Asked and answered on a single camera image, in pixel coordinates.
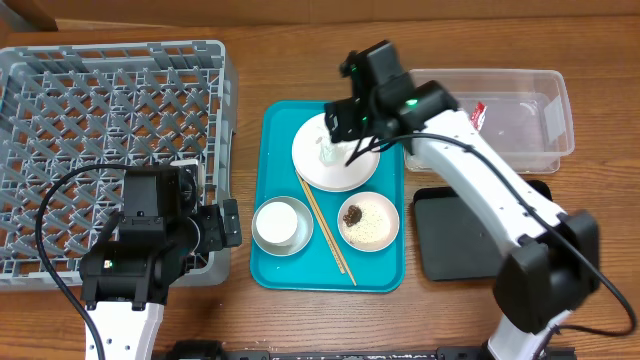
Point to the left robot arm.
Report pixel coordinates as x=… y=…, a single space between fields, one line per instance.
x=141 y=251

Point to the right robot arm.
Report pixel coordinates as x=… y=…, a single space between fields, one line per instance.
x=550 y=258

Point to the pile of white rice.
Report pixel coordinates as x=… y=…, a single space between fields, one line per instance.
x=374 y=226

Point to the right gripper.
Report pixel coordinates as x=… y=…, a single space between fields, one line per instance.
x=338 y=125

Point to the clear plastic bin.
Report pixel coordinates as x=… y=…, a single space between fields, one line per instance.
x=528 y=119

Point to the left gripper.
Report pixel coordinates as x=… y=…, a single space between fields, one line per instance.
x=214 y=237

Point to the white napkin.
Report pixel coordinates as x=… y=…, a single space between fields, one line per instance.
x=331 y=154

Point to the small pink bowl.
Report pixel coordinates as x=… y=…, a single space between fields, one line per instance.
x=390 y=211

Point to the brown food piece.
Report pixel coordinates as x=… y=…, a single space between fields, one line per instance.
x=352 y=216

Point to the large pink plate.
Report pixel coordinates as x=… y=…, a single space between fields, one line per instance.
x=338 y=178

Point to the red snack wrapper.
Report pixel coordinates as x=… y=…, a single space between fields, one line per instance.
x=478 y=116

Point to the teal serving tray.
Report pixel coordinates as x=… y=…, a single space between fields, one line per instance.
x=313 y=266

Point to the grey dishwasher rack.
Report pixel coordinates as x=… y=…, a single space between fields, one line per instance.
x=73 y=116

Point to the black tray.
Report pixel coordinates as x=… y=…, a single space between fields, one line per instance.
x=454 y=243

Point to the wooden chopstick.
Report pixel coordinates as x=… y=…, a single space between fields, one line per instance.
x=322 y=223
x=348 y=270

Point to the white paper cup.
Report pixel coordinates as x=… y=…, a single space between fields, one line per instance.
x=277 y=223

